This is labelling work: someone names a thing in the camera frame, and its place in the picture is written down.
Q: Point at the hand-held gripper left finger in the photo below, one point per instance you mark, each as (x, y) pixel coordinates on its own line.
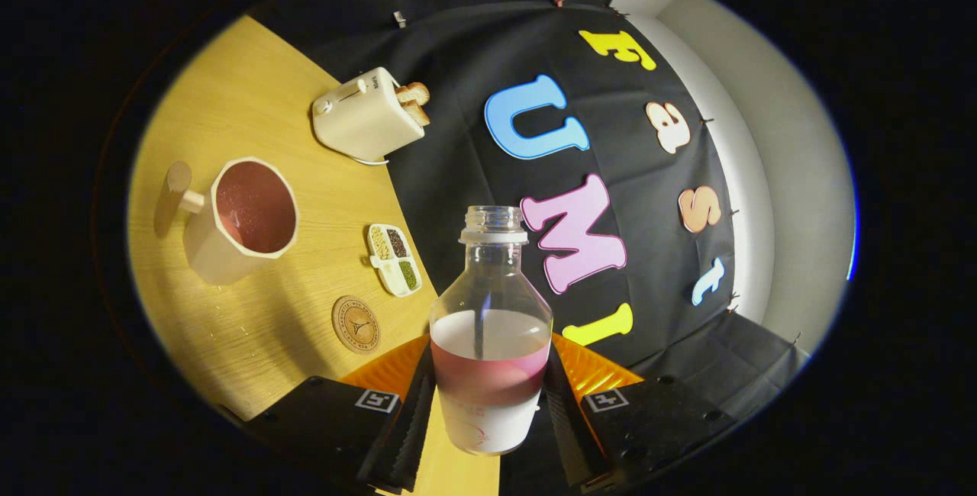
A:
(408, 435)

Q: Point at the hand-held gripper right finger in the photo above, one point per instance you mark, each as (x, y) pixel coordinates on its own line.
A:
(565, 435)

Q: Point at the clear juice bottle pink label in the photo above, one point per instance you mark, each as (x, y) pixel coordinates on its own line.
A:
(488, 389)

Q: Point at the round wooden coaster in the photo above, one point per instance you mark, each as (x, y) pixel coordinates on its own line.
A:
(356, 324)

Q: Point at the white divided seed dish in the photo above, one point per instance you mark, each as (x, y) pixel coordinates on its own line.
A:
(394, 259)

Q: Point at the wooden table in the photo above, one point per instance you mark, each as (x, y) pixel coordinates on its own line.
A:
(252, 328)

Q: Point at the cream toaster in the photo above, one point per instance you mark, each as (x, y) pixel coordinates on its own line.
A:
(359, 118)

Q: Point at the toast slice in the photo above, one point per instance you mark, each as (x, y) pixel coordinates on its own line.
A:
(413, 92)
(418, 114)

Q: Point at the silver cloth clip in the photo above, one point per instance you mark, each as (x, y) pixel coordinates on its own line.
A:
(398, 20)

